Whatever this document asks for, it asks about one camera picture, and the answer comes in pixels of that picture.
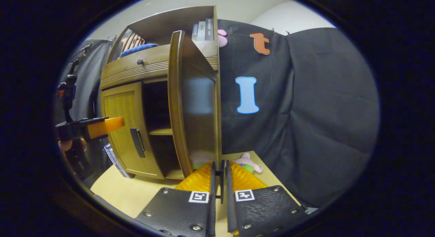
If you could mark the wooden drawer with black knob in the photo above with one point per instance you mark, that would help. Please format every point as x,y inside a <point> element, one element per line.
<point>153,58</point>

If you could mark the wooden shoe cabinet door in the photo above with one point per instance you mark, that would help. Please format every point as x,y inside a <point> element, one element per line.
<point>197,111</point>
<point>119,107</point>

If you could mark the wooden double-door shoe cabinet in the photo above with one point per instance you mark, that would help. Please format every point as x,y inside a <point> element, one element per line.
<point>163,26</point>

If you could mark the black backdrop cloth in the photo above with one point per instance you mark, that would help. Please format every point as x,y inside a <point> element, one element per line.
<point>306,111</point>

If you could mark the dark blue paperback book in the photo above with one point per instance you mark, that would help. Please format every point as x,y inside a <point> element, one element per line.
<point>120,165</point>

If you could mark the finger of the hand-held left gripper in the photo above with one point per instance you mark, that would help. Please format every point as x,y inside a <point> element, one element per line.
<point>78,129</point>

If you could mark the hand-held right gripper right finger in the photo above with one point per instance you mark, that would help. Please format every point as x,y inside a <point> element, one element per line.
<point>265,209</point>

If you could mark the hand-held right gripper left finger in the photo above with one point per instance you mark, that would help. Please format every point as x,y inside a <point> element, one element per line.
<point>176,209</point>

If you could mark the pink plush toy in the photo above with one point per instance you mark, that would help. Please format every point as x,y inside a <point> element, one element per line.
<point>248,160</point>

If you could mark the blue towel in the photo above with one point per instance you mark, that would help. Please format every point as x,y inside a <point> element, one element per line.
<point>139,48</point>

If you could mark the blue cover book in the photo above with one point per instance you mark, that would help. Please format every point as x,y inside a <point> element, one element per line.
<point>195,31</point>

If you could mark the white spine book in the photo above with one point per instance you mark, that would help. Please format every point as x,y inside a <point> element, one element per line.
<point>202,30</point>

